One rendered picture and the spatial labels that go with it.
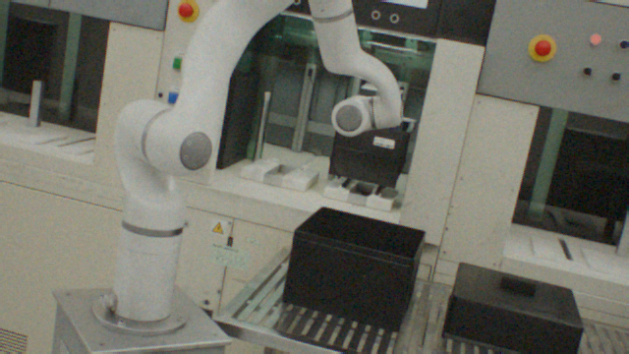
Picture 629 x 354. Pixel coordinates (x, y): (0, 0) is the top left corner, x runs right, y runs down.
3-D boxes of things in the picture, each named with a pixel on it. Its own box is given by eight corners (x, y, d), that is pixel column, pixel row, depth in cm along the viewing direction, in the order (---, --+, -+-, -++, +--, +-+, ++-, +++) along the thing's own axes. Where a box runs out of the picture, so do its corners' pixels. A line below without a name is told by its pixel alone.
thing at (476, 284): (440, 336, 166) (453, 282, 163) (448, 295, 194) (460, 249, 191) (575, 373, 160) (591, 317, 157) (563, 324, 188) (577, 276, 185)
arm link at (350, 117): (375, 93, 180) (338, 98, 182) (369, 96, 167) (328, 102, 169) (379, 128, 181) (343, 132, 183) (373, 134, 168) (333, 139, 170)
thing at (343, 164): (320, 185, 230) (338, 84, 222) (332, 170, 250) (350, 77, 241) (397, 203, 226) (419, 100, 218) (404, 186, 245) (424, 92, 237)
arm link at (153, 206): (141, 239, 137) (159, 111, 132) (93, 208, 150) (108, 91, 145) (195, 234, 145) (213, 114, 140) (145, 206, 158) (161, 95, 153)
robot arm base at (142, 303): (108, 338, 136) (121, 244, 132) (80, 297, 151) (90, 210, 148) (202, 331, 147) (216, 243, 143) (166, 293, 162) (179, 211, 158)
